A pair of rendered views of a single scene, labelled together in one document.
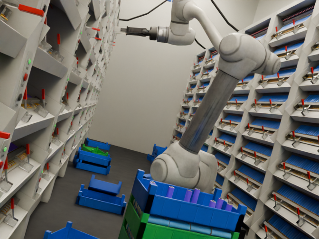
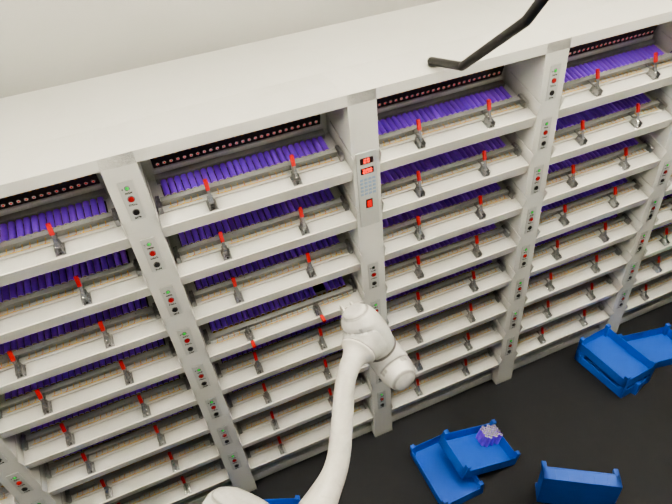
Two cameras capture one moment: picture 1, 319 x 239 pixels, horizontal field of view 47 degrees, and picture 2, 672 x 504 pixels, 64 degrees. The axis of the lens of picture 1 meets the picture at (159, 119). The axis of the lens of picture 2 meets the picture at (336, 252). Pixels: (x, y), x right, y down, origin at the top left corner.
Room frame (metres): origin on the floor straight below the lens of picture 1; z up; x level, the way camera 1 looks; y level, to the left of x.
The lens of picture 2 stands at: (1.77, -0.96, 2.38)
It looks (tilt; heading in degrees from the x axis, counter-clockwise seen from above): 39 degrees down; 80
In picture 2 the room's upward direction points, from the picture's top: 7 degrees counter-clockwise
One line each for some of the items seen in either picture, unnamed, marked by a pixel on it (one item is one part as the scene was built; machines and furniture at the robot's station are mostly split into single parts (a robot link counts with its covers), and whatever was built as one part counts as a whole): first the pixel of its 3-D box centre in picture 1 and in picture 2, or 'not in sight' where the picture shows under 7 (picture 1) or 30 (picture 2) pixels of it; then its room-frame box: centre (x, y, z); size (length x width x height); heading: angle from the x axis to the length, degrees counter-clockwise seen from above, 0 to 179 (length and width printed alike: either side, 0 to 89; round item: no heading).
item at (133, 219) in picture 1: (179, 224); not in sight; (1.14, -0.15, 0.36); 0.30 x 0.20 x 0.08; 105
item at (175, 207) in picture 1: (186, 199); not in sight; (1.14, -0.15, 0.44); 0.30 x 0.20 x 0.08; 105
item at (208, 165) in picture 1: (199, 172); not in sight; (1.83, -0.26, 0.44); 0.18 x 0.16 x 0.22; 136
